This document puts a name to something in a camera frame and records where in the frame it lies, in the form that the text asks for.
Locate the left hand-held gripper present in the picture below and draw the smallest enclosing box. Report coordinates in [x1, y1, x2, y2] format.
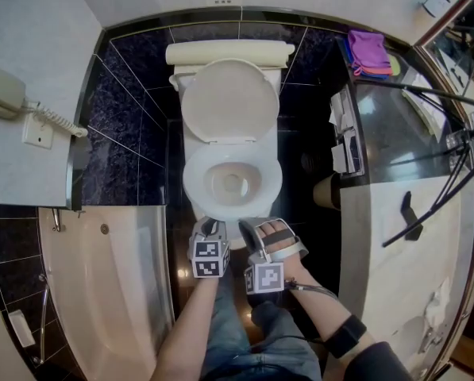
[188, 217, 231, 279]

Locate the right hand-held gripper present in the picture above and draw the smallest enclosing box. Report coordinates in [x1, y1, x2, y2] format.
[238, 217, 310, 295]

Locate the white toilet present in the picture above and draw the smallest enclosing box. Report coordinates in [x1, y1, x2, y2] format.
[168, 63, 284, 252]
[182, 144, 283, 221]

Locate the person's right forearm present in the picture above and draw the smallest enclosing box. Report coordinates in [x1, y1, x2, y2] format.
[283, 262, 376, 359]

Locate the person's left forearm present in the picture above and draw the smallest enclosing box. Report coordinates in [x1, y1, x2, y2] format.
[151, 276, 220, 381]

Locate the white toilet lid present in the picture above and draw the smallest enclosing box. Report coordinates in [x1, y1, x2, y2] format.
[179, 59, 280, 145]

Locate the chrome toilet paper holder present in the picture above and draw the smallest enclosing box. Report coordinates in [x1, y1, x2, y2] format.
[329, 85, 365, 176]

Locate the person's right hand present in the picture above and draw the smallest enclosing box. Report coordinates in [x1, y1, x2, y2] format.
[257, 217, 299, 262]

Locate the person's left leg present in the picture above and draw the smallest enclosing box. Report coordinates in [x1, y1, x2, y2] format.
[204, 270, 261, 381]

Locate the person's leg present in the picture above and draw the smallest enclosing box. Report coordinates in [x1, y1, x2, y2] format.
[250, 302, 323, 381]
[204, 270, 261, 381]

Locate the beige waste bin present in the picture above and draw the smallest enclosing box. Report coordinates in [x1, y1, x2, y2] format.
[313, 171, 343, 210]

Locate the person's right leg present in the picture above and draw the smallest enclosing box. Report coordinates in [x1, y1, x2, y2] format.
[250, 302, 323, 381]

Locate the white bathtub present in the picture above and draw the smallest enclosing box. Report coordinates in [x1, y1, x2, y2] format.
[37, 206, 176, 381]

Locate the black tripod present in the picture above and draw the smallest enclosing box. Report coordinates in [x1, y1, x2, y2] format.
[355, 79, 474, 248]

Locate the marble vanity counter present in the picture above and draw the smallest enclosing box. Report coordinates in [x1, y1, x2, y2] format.
[333, 29, 474, 381]

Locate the chrome tub faucet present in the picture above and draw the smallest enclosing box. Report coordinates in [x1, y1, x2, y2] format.
[50, 207, 65, 233]

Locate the person's right black sleeve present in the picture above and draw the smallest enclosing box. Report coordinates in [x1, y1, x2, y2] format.
[353, 341, 414, 381]

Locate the white sink basin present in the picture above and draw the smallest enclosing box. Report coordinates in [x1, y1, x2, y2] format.
[393, 316, 432, 359]

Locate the chrome grab bar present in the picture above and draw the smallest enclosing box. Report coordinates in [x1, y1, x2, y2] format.
[32, 274, 51, 364]

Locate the white washcloth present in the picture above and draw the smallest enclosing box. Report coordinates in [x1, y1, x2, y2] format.
[425, 278, 452, 325]

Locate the chrome sink faucet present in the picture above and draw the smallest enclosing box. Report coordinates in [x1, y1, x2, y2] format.
[418, 329, 444, 355]

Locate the white soap dish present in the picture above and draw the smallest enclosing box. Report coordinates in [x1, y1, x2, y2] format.
[8, 309, 36, 348]

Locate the blue cloth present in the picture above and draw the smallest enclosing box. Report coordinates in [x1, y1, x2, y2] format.
[343, 40, 392, 81]

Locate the orange cloth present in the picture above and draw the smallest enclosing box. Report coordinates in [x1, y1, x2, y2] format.
[353, 66, 393, 77]

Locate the white tissue box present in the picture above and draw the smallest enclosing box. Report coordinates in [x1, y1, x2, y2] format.
[401, 71, 448, 134]

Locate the clear drinking glass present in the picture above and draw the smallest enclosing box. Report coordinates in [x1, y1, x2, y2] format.
[445, 130, 468, 150]

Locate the wood framed mirror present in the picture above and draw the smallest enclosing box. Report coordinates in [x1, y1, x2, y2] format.
[413, 0, 474, 372]

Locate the white pump bottle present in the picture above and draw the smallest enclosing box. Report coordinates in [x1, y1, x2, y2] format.
[421, 0, 454, 17]

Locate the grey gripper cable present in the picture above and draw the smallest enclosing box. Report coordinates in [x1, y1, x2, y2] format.
[286, 278, 337, 298]

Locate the coiled telephone cord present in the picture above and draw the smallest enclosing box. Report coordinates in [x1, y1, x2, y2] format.
[21, 100, 89, 138]

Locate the white wall socket plate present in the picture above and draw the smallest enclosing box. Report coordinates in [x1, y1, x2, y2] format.
[21, 111, 54, 150]

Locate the beige wall telephone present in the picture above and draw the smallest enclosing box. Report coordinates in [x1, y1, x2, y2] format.
[0, 62, 27, 121]

